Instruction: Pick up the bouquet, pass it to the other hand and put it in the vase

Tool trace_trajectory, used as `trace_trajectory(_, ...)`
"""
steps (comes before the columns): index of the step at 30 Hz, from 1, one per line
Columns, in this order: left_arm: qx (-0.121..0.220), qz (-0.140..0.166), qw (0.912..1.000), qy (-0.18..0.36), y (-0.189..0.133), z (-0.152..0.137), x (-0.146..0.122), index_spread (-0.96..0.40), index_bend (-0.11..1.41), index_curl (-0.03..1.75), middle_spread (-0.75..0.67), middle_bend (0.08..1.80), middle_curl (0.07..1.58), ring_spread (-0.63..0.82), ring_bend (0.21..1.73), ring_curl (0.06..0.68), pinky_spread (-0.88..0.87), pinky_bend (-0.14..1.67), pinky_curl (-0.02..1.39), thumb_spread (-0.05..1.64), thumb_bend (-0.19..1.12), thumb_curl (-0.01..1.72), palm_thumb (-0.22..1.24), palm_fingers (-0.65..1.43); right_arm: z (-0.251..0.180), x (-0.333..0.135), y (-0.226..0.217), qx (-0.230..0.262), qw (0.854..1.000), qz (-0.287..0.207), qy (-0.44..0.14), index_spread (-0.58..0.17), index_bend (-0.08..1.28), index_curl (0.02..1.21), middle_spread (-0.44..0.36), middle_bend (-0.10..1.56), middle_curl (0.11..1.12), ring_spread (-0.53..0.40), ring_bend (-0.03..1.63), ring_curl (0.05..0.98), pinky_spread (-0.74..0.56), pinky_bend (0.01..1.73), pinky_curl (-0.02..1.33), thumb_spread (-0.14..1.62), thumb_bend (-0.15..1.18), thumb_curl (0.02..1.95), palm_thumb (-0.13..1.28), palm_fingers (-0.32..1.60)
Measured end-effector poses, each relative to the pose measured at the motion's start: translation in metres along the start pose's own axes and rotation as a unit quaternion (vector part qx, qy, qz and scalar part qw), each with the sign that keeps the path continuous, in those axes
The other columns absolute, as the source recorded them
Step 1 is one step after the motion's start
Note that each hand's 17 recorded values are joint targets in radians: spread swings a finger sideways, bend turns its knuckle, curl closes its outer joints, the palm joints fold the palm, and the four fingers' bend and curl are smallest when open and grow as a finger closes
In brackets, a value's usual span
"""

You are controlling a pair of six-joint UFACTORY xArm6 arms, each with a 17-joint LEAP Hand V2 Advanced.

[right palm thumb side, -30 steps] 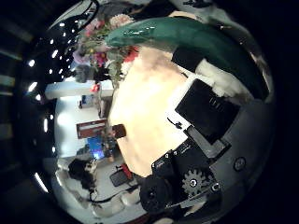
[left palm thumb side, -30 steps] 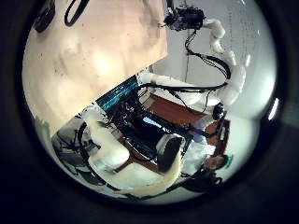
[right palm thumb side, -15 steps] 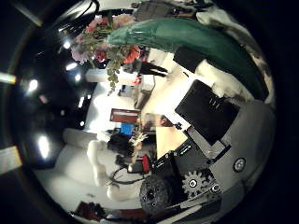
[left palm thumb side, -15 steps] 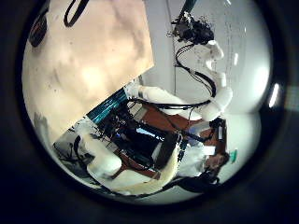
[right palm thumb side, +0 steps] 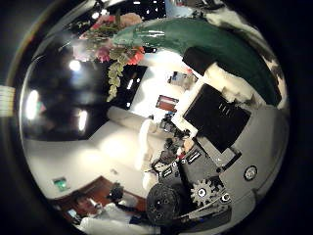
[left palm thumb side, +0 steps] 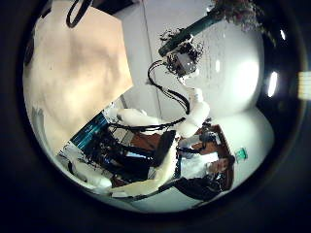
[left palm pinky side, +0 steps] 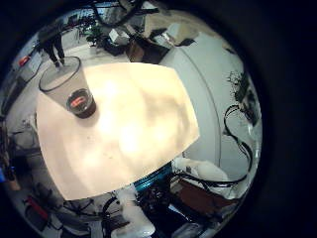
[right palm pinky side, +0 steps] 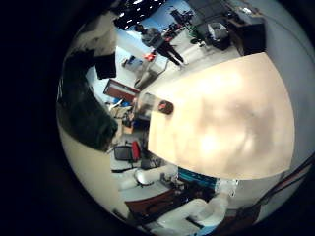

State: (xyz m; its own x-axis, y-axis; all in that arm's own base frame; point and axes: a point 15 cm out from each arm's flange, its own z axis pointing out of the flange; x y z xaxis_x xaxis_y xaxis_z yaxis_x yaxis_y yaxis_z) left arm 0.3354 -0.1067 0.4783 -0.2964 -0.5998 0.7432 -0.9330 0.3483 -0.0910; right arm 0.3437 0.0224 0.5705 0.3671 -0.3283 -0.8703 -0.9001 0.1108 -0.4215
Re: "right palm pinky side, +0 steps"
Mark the black cable bundle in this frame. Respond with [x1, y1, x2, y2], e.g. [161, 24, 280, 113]
[251, 156, 313, 212]

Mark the red-brown base board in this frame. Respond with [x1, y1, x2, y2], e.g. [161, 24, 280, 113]
[124, 188, 185, 218]

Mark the light wooden stand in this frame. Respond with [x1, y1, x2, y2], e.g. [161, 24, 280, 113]
[121, 121, 136, 136]

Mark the white bin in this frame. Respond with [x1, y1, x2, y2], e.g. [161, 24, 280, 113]
[207, 22, 229, 42]

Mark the small red object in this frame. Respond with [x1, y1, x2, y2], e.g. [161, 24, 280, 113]
[143, 51, 158, 63]

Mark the black office chair red back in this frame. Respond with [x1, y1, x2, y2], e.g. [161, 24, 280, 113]
[113, 141, 143, 163]

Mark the teal lit control box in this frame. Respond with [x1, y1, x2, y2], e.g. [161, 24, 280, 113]
[177, 167, 220, 190]

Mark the red-brown framed board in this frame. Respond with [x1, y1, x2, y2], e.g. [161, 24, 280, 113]
[102, 78, 141, 104]

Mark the dark cabinet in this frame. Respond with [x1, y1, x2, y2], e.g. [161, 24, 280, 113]
[228, 15, 268, 57]

